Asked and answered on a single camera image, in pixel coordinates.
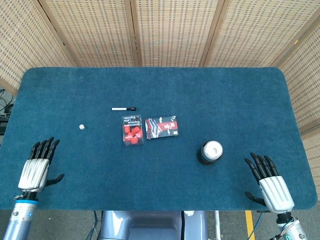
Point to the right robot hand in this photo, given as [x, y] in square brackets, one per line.
[273, 190]

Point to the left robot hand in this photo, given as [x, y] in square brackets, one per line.
[33, 171]

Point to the small white die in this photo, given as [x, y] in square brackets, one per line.
[81, 127]

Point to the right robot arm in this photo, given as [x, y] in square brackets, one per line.
[291, 226]

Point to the yellow floor tape line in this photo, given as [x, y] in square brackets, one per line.
[250, 225]

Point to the clear box of red capsules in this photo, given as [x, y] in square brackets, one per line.
[132, 130]

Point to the black and white marker pen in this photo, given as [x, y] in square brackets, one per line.
[123, 109]

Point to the blue table mat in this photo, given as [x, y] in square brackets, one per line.
[160, 140]

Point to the grey robot torso base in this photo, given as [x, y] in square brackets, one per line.
[152, 225]

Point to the red black playing card box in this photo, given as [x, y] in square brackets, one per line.
[162, 127]

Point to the woven bamboo folding screen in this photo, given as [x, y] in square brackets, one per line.
[160, 32]

